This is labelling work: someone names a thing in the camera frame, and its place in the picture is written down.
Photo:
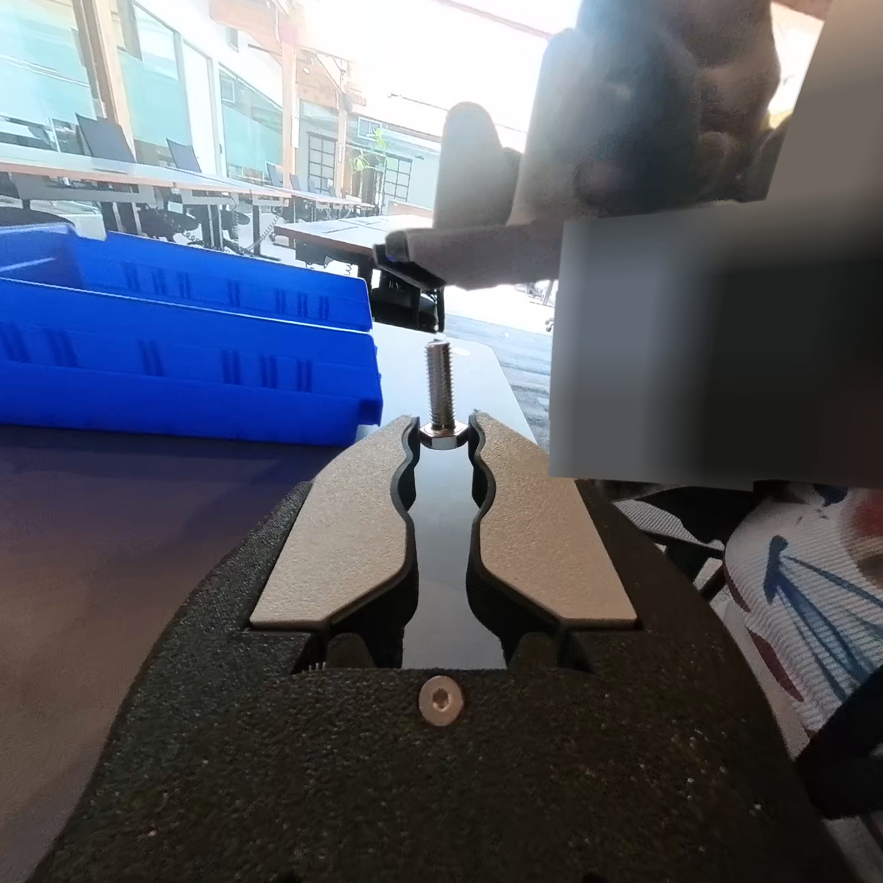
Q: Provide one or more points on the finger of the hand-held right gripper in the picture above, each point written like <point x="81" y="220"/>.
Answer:
<point x="497" y="252"/>
<point x="472" y="172"/>

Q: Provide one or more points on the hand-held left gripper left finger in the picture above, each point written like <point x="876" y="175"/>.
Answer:
<point x="331" y="538"/>

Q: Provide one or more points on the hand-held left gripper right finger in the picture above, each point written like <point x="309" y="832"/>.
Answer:
<point x="552" y="538"/>

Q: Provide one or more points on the steel hex bolt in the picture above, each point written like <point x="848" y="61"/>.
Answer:
<point x="440" y="386"/>

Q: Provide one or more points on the blue plastic bin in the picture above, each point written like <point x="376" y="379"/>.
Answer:
<point x="172" y="359"/>

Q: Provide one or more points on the person's right hand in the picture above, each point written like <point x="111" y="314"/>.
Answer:
<point x="690" y="103"/>

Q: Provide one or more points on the potted green plant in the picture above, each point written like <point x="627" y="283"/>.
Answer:
<point x="369" y="152"/>

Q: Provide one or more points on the black mesh chair armrest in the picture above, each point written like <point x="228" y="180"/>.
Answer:
<point x="690" y="514"/>

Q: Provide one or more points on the wooden desk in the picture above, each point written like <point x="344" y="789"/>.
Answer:
<point x="345" y="231"/>
<point x="138" y="178"/>

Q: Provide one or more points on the black office chair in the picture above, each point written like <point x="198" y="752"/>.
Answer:
<point x="274" y="176"/>
<point x="103" y="138"/>
<point x="183" y="155"/>

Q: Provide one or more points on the person's white printed shirt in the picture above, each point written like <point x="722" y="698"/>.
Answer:
<point x="793" y="607"/>

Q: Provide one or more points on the person's dark denim jacket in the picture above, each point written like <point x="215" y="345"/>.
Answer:
<point x="848" y="752"/>

